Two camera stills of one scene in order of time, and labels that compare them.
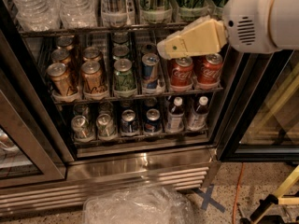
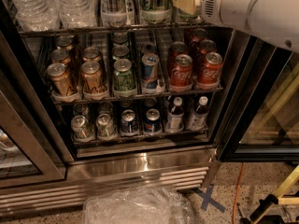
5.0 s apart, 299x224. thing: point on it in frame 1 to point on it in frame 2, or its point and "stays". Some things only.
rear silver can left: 80,109 stays
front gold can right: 92,81 stays
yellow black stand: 271,200 stays
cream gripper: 248,18 to 211,4
